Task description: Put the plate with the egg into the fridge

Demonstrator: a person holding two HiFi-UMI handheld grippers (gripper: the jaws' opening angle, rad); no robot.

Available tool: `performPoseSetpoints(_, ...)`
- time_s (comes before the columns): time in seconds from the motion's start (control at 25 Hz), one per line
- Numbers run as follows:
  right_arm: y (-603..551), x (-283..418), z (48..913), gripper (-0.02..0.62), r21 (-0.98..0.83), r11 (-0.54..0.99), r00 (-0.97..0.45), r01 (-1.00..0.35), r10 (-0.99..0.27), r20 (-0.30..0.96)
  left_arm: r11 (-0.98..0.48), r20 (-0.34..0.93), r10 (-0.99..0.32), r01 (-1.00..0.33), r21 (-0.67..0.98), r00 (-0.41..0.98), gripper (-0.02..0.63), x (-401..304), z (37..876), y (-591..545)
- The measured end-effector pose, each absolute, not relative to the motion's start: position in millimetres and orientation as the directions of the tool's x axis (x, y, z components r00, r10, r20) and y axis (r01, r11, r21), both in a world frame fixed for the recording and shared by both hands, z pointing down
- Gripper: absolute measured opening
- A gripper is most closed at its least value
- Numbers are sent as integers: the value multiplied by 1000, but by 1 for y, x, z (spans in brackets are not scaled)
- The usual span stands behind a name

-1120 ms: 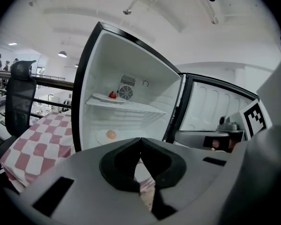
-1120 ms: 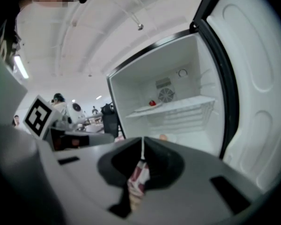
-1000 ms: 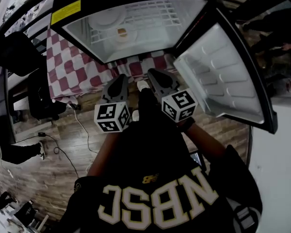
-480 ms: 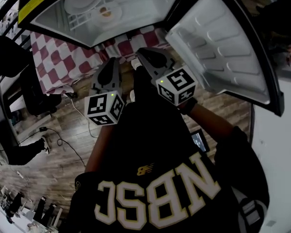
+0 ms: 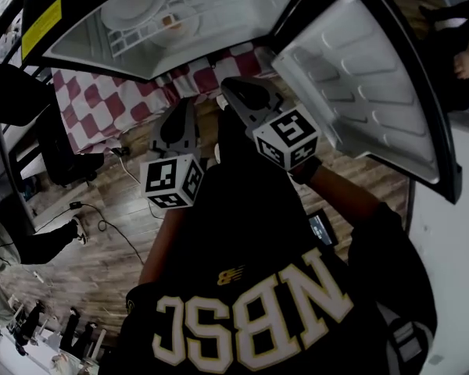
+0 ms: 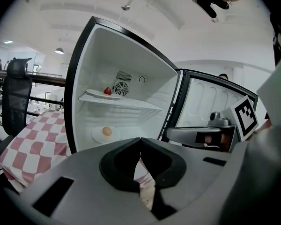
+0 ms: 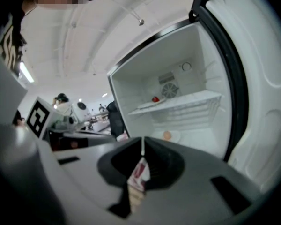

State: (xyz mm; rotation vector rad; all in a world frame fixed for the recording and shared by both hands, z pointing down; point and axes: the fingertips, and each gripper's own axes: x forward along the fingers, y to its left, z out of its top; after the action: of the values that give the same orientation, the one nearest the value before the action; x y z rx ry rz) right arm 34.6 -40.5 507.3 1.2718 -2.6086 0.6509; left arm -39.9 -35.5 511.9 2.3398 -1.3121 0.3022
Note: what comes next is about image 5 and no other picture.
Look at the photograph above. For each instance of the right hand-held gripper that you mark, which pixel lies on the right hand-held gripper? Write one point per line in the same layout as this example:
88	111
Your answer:
285	131

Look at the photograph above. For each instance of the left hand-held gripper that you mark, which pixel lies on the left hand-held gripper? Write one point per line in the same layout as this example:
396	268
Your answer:
164	178

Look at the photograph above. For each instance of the black mini fridge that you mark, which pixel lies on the black mini fridge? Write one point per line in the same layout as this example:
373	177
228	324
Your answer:
355	72

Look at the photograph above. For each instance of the small white plate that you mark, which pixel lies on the small white plate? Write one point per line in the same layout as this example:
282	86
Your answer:
185	31

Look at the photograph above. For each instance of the brown egg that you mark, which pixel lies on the brown egg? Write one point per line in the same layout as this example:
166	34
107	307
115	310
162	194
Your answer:
168	20

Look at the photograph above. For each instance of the person's left forearm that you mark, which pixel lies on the person's left forearm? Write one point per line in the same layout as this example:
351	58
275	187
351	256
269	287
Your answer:
160	244

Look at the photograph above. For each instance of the person's right forearm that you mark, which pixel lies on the person's right forearm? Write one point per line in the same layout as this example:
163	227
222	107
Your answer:
344	197

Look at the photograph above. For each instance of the black wristband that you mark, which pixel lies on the black wristband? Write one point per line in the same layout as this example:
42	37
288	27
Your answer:
305	170

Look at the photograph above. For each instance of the person's black lettered jersey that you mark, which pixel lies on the person's black lettered jersey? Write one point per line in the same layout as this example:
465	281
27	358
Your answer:
238	248

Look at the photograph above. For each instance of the red white checkered tablecloth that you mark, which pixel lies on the red white checkered tablecloth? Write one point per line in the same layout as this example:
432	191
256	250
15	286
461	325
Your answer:
97	100

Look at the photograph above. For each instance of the black smartphone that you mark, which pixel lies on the black smartphone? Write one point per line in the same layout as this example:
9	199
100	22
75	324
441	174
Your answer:
322	229

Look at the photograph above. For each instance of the grey desk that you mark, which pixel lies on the grey desk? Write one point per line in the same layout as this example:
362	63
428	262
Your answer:
13	158

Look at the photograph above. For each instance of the black office chair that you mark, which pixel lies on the black office chair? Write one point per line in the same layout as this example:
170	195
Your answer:
15	96

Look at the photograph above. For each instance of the large white plate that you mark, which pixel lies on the large white plate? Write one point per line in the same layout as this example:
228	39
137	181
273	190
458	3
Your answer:
129	10

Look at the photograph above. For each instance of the white table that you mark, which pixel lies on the white table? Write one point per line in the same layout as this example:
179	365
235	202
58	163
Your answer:
449	268

